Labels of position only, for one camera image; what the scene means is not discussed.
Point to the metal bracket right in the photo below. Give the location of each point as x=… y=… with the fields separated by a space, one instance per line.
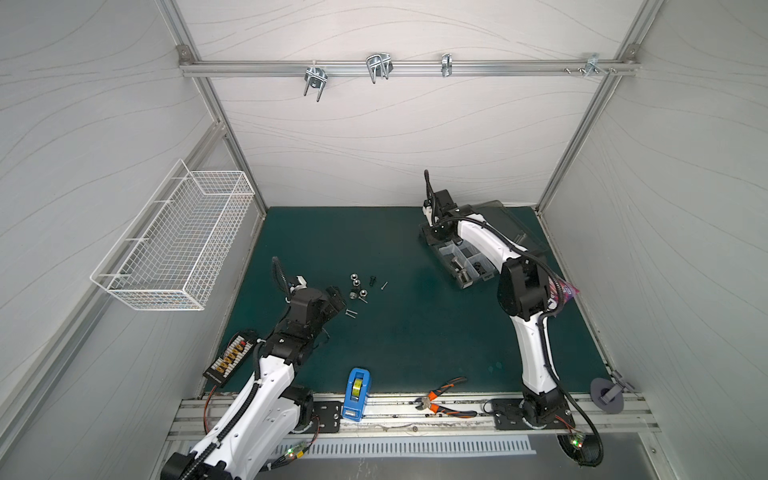
x=592 y=67

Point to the pink Fox's candy bag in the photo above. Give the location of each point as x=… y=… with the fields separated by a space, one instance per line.
x=567 y=293

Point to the clear compartment organizer box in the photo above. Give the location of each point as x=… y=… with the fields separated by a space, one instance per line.
x=512 y=222

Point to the metal U-bolt clamp middle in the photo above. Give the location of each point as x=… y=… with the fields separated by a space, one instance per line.
x=379 y=65

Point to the metal u-bolt clamp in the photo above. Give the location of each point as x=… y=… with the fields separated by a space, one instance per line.
x=315 y=78
x=379 y=65

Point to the metal hook clamp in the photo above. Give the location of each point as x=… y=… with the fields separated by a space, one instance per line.
x=446 y=65

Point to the screwdriver bit set case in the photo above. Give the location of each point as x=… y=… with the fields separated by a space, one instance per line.
x=235 y=353

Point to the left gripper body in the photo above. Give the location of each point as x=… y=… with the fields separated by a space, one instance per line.
x=325 y=311

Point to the grey tape spool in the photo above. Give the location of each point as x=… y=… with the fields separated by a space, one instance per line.
x=607 y=395

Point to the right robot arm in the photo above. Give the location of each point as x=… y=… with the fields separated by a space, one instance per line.
x=528 y=292

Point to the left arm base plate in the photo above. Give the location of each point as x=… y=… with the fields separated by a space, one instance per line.
x=323 y=417

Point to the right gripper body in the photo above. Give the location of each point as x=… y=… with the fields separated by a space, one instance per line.
x=435 y=234

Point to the metal U-bolt clamp left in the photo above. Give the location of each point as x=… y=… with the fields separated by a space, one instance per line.
x=315 y=78

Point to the aluminium crossbar rail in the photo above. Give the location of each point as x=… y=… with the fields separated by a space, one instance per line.
x=401 y=68

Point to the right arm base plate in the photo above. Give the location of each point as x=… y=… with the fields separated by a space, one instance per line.
x=532 y=413

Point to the white wire basket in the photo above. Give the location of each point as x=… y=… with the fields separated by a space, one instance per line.
x=170 y=255

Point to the blue tape dispenser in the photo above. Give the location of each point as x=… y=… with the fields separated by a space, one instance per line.
x=356 y=394

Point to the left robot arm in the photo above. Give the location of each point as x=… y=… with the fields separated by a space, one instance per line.
x=270 y=406

